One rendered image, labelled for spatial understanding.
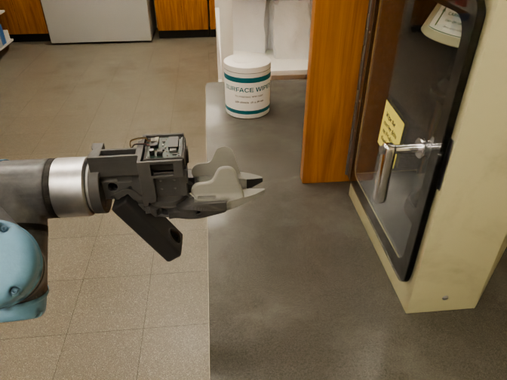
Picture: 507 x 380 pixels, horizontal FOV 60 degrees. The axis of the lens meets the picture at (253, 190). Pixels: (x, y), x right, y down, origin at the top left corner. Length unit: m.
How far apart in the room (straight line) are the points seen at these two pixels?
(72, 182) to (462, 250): 0.52
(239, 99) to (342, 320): 0.73
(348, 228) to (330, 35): 0.36
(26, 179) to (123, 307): 1.49
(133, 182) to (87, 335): 1.45
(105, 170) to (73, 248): 1.84
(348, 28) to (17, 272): 0.66
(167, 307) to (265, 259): 1.24
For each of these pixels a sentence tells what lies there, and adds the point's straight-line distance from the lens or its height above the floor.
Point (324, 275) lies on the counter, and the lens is 0.76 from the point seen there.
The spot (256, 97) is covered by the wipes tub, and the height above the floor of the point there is 1.00.
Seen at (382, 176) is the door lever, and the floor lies 1.16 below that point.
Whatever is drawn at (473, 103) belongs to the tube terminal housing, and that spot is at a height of 1.28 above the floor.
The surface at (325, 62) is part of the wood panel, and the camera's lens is 0.86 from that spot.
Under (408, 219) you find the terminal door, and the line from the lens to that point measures 0.65.
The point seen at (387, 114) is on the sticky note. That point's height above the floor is 1.19.
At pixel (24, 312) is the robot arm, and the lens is 0.57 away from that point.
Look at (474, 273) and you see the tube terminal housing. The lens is 0.72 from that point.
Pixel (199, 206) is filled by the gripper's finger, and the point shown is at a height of 1.15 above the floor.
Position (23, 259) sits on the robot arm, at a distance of 0.42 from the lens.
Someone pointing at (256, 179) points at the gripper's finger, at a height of 1.16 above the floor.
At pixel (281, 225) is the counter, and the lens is 0.85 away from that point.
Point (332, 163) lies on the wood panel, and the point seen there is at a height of 0.99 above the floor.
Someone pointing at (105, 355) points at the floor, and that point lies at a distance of 1.88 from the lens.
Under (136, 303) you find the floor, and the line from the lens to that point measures 2.02.
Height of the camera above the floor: 1.47
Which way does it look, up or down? 34 degrees down
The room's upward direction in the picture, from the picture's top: straight up
